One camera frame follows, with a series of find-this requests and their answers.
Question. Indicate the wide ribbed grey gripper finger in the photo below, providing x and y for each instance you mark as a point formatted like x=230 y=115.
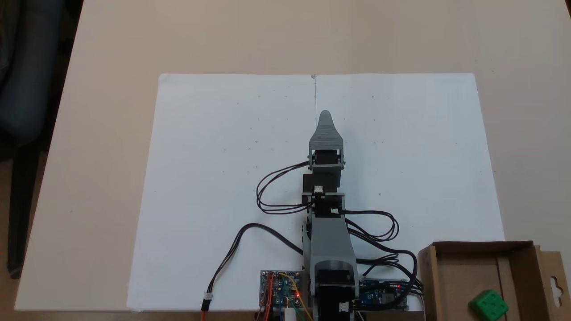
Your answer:
x=326 y=133

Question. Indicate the green dice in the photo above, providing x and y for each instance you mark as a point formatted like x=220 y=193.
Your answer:
x=488 y=305

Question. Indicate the white paper sheet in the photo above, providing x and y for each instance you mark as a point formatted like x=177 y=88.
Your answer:
x=223 y=187
x=428 y=178

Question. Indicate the blue circuit board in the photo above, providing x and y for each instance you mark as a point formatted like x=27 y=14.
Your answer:
x=383 y=294

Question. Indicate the brown cardboard box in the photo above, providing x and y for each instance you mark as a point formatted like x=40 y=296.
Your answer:
x=464 y=276

